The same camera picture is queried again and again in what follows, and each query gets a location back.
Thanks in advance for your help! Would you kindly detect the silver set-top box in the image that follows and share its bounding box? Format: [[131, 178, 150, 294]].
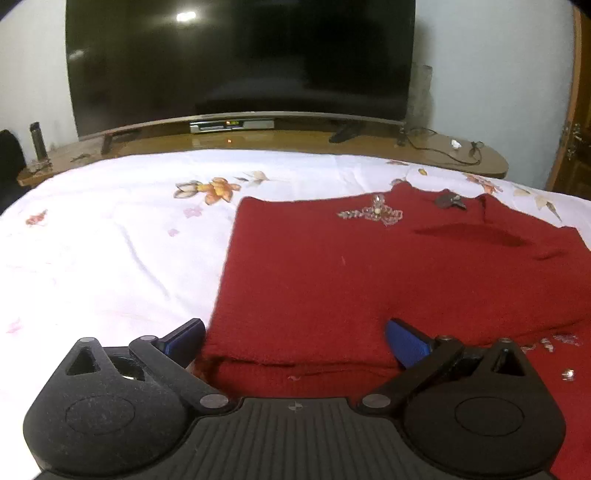
[[189, 118, 276, 134]]

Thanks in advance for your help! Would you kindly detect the wooden tv stand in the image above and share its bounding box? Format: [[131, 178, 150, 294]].
[[17, 130, 509, 187]]

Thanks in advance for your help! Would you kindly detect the brown wooden door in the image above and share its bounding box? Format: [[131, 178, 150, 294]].
[[546, 6, 590, 200]]

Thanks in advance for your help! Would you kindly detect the clear glass vase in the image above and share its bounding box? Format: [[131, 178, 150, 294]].
[[397, 63, 433, 146]]

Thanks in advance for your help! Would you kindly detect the red knit sweater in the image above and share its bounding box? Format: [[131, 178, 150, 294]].
[[195, 183, 590, 479]]

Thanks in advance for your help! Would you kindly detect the black curved television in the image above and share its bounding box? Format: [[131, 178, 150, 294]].
[[65, 1, 416, 136]]

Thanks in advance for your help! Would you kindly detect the black cable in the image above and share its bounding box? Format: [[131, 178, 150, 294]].
[[406, 127, 485, 167]]

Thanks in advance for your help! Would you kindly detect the black garment on chair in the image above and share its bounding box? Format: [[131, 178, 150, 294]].
[[0, 129, 30, 213]]

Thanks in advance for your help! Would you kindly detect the white floral bed sheet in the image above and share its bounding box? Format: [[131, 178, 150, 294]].
[[1, 151, 590, 383]]

